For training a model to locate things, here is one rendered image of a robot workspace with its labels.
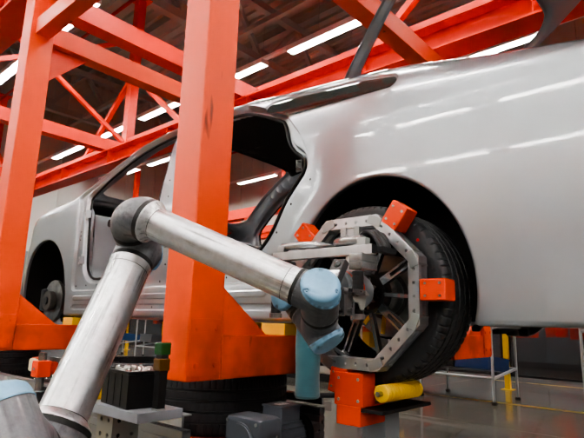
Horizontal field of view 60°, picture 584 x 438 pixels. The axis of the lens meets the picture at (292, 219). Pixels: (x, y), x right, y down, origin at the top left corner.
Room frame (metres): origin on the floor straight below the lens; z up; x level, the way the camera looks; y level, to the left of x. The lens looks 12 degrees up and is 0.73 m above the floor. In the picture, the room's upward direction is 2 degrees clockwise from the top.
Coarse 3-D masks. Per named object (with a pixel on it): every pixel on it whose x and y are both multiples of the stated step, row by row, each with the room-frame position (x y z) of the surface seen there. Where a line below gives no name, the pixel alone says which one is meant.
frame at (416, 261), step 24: (360, 216) 1.80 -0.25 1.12; (312, 240) 1.95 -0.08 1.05; (408, 240) 1.73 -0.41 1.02; (312, 264) 2.00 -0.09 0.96; (408, 264) 1.67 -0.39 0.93; (408, 288) 1.67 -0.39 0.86; (408, 312) 1.68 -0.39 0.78; (408, 336) 1.68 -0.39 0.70; (336, 360) 1.87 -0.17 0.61; (360, 360) 1.80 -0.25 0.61; (384, 360) 1.74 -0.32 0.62
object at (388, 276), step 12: (324, 264) 2.05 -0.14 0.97; (372, 276) 1.94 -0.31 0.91; (384, 276) 1.86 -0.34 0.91; (396, 276) 1.83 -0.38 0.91; (384, 288) 1.86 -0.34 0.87; (384, 300) 1.86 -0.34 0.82; (372, 312) 1.89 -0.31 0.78; (384, 312) 1.86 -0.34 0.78; (348, 324) 2.18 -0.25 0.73; (360, 324) 1.93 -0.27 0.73; (372, 324) 1.89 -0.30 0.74; (396, 324) 1.83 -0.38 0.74; (348, 336) 1.96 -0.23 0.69; (336, 348) 1.97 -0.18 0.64; (348, 348) 1.96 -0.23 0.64; (360, 348) 2.07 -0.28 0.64; (372, 348) 2.13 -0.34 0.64
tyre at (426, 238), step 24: (432, 240) 1.72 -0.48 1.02; (432, 264) 1.71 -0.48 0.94; (456, 264) 1.77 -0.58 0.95; (456, 288) 1.73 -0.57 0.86; (432, 312) 1.71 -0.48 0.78; (456, 312) 1.74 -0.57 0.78; (432, 336) 1.71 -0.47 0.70; (456, 336) 1.81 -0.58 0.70; (408, 360) 1.77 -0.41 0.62; (432, 360) 1.78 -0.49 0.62
